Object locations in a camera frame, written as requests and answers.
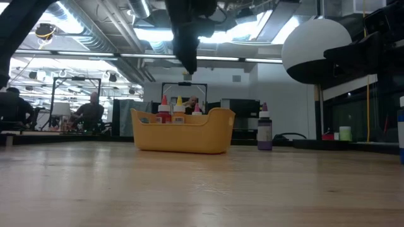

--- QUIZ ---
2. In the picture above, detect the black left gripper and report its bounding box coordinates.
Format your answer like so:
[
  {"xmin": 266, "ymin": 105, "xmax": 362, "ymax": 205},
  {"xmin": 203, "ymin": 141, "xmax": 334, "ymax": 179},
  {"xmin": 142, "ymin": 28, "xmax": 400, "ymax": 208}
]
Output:
[{"xmin": 163, "ymin": 0, "xmax": 229, "ymax": 76}]

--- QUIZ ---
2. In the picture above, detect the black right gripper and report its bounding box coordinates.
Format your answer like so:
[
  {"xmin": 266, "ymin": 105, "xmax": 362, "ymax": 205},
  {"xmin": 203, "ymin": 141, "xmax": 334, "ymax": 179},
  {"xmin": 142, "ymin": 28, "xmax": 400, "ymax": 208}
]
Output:
[{"xmin": 323, "ymin": 27, "xmax": 404, "ymax": 78}]

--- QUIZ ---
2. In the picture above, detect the red food coloring bottle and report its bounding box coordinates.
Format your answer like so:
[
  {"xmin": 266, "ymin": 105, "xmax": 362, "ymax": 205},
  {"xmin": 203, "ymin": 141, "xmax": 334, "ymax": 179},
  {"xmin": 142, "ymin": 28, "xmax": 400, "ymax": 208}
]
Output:
[{"xmin": 155, "ymin": 95, "xmax": 173, "ymax": 124}]

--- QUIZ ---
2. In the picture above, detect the purple food coloring bottle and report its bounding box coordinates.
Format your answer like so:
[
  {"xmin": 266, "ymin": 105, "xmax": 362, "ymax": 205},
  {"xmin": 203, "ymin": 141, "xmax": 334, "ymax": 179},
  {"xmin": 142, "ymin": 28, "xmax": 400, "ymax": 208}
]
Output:
[{"xmin": 257, "ymin": 102, "xmax": 273, "ymax": 151}]

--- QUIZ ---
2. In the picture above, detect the long ceiling light strip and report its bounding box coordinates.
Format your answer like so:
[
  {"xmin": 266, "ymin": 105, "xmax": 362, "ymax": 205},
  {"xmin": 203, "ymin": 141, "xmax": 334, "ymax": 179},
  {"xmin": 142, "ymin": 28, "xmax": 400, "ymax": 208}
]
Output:
[{"xmin": 12, "ymin": 49, "xmax": 284, "ymax": 64}]

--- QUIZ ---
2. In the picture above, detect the white ceiling unit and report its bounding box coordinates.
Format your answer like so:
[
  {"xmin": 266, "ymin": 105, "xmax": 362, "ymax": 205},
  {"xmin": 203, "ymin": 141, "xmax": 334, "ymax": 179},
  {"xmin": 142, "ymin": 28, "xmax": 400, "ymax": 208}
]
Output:
[{"xmin": 322, "ymin": 0, "xmax": 388, "ymax": 17}]

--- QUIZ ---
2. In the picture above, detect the person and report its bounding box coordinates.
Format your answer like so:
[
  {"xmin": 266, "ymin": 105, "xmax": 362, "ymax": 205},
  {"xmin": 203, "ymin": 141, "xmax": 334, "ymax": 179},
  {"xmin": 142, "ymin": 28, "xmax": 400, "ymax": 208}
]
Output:
[
  {"xmin": 69, "ymin": 91, "xmax": 105, "ymax": 132},
  {"xmin": 184, "ymin": 95, "xmax": 200, "ymax": 115},
  {"xmin": 0, "ymin": 86, "xmax": 36, "ymax": 132}
]

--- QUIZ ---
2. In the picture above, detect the pale green tub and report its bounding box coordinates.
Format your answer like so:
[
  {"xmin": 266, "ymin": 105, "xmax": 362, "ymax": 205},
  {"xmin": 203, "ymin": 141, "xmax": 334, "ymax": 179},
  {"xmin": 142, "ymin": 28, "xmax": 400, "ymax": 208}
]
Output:
[{"xmin": 338, "ymin": 125, "xmax": 353, "ymax": 142}]

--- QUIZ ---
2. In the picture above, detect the black cabinet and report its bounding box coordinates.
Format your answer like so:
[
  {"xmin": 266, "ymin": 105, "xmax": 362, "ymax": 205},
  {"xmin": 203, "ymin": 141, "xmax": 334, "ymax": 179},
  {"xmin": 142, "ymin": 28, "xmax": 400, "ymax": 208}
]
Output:
[{"xmin": 206, "ymin": 98, "xmax": 261, "ymax": 139}]

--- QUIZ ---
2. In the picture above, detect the grey fabric partition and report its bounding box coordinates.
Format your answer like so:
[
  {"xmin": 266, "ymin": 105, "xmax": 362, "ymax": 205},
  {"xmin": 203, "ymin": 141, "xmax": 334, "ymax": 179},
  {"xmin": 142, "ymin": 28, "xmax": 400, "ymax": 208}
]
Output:
[{"xmin": 112, "ymin": 98, "xmax": 152, "ymax": 137}]

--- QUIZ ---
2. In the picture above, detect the yellow plastic basket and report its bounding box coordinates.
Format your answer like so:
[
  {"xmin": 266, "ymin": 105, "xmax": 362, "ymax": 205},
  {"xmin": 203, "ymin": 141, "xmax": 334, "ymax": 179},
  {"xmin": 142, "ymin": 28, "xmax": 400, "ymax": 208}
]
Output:
[{"xmin": 130, "ymin": 107, "xmax": 236, "ymax": 155}]

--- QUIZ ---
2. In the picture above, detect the white lampshade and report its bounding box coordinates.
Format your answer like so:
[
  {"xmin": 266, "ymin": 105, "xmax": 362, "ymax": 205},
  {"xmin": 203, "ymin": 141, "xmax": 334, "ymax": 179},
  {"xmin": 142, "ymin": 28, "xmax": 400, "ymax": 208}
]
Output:
[{"xmin": 51, "ymin": 102, "xmax": 72, "ymax": 117}]

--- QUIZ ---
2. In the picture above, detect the silver ventilation duct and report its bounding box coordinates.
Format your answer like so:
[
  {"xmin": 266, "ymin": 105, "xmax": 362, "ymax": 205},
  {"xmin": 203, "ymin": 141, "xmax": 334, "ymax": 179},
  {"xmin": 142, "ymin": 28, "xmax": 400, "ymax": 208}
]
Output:
[{"xmin": 56, "ymin": 0, "xmax": 152, "ymax": 83}]

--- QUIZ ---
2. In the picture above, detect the black hanging cable reel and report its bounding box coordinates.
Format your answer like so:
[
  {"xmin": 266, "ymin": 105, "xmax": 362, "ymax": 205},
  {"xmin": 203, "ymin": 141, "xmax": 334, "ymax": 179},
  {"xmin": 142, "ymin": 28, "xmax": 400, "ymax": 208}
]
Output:
[{"xmin": 33, "ymin": 22, "xmax": 58, "ymax": 41}]

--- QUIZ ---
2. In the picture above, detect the black aluminium table frame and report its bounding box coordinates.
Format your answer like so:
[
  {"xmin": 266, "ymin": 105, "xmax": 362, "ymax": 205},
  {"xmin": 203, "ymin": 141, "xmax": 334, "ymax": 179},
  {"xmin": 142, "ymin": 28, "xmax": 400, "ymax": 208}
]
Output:
[{"xmin": 0, "ymin": 132, "xmax": 404, "ymax": 155}]

